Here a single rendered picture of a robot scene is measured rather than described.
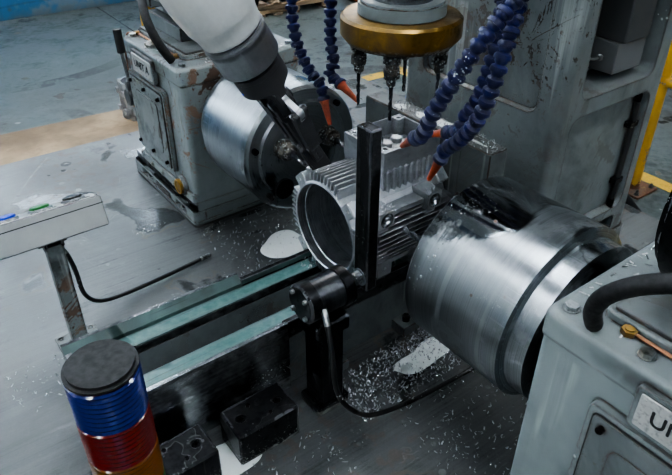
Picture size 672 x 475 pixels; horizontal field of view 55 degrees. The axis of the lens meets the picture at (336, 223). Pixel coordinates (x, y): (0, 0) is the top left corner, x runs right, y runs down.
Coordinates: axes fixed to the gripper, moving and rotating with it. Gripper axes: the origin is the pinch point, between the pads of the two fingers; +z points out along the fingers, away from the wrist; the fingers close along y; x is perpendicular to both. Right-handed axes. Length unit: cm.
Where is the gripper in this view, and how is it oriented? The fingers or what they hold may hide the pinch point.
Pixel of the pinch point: (314, 156)
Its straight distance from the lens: 104.9
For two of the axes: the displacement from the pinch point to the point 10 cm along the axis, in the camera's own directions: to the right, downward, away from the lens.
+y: -6.0, -4.4, 6.7
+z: 4.0, 5.6, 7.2
